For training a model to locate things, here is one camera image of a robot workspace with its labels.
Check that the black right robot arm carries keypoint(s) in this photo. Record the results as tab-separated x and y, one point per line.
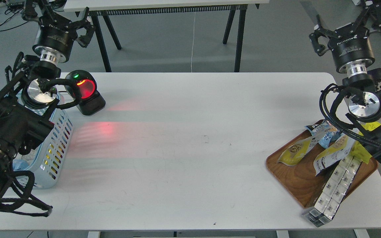
354	108

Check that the black barcode scanner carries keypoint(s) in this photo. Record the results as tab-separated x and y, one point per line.
91	100

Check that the brown wooden tray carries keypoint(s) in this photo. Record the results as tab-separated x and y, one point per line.
301	180

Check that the black leg background table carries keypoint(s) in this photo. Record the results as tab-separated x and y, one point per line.
107	8

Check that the yellow nut snack pouch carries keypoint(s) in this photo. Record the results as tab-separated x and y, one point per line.
295	153

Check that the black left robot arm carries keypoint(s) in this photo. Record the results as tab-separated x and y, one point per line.
34	90

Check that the yellow cartoon snack pack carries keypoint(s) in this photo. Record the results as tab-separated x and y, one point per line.
357	150

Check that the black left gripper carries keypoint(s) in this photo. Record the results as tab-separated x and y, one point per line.
53	38

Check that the blue snack bag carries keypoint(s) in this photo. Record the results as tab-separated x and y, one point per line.
326	132

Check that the white box multipack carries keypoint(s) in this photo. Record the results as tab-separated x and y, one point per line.
326	200

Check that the blue snack in basket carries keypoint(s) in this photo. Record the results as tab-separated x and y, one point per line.
19	165

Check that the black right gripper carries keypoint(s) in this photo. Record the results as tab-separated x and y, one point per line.
352	49

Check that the light blue plastic basket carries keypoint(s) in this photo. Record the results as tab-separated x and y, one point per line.
46	161

